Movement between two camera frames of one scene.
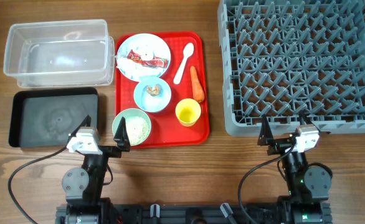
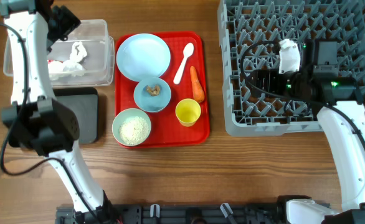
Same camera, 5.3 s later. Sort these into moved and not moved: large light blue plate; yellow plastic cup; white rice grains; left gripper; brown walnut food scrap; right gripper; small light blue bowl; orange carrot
Moved: right gripper; left gripper
Not moved: orange carrot; large light blue plate; white rice grains; brown walnut food scrap; yellow plastic cup; small light blue bowl
